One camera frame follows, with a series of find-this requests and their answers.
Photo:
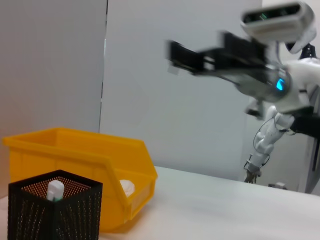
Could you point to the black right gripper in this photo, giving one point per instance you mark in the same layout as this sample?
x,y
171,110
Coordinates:
x,y
240,55

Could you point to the white paper ball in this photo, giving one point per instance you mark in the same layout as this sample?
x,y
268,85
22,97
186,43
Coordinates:
x,y
127,187

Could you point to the mint green pen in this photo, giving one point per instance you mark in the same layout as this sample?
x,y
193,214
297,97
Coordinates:
x,y
56,190

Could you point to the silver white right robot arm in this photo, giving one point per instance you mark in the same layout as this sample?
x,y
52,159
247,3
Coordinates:
x,y
275,95

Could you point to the black mesh pen holder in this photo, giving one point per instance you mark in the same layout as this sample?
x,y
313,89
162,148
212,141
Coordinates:
x,y
50,220

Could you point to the white humanoid robot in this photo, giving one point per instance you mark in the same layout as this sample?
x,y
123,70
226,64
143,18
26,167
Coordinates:
x,y
265,145

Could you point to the yellow plastic bin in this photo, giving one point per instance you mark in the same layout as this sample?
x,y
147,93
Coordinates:
x,y
75,150

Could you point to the small white box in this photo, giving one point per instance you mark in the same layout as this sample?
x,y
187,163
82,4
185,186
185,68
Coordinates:
x,y
277,185

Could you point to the right wrist camera housing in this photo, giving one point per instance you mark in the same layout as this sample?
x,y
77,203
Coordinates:
x,y
275,20

